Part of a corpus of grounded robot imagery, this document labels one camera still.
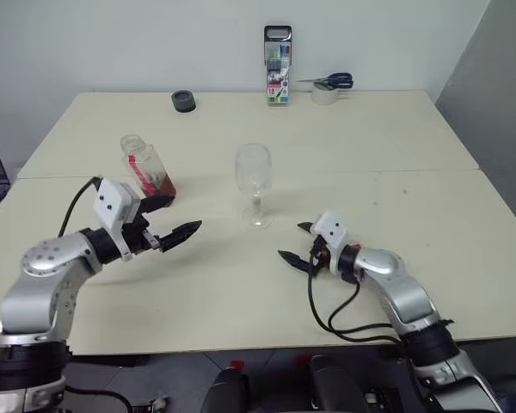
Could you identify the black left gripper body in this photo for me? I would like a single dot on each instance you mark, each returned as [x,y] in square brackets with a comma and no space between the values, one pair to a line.
[142,238]

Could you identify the clear wine glass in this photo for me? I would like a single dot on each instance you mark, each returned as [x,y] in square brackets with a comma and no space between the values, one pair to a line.
[253,163]

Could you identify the dark rounded shape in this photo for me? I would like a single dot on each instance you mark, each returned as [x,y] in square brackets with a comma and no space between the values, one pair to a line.
[335,385]
[225,393]

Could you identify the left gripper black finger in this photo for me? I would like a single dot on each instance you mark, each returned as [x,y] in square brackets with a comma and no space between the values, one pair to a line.
[178,236]
[157,203]

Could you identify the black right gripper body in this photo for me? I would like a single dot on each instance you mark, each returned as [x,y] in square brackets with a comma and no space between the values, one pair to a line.
[320,258]

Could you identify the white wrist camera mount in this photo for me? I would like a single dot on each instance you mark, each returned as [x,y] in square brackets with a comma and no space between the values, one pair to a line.
[333,228]
[112,204]

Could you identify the white tape roll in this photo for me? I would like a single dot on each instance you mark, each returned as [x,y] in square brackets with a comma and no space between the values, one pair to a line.
[324,95]

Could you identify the plastic bottle with red liquid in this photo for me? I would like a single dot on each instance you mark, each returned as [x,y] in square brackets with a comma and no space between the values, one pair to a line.
[150,168]

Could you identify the grey partition panel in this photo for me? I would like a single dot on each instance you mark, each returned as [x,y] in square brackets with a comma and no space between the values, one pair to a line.
[490,107]

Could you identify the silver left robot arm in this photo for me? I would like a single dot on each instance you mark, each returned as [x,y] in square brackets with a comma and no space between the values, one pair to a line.
[38,279]

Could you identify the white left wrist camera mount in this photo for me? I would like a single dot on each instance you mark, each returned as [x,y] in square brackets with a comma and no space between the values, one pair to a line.
[112,204]

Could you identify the marker pen box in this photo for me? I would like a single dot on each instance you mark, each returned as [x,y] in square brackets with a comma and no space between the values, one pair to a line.
[278,73]

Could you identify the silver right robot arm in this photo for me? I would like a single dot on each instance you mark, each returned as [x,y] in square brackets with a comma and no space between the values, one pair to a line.
[404,297]

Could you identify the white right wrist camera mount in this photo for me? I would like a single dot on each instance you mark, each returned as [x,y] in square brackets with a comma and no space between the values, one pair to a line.
[333,228]

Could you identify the small red tab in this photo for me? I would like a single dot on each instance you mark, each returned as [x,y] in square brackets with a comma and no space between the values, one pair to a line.
[238,365]

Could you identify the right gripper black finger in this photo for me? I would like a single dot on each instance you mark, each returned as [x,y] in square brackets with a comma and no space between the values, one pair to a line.
[296,262]
[307,227]

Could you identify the black round container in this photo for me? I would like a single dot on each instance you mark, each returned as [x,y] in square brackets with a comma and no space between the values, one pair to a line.
[183,102]

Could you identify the small white caster wheel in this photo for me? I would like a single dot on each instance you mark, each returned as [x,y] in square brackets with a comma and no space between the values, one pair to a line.
[159,403]

